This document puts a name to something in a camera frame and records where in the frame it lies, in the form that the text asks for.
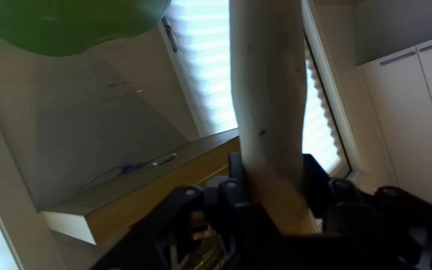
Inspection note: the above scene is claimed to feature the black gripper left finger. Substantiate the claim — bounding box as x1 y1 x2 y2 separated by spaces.
218 154 256 235

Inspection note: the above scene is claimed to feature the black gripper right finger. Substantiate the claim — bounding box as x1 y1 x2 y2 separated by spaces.
304 155 362 233

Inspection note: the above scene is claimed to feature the white bin green lid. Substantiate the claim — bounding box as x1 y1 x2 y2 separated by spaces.
0 0 172 58

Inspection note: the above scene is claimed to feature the wooden wall shelf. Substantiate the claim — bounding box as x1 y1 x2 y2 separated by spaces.
43 130 241 245

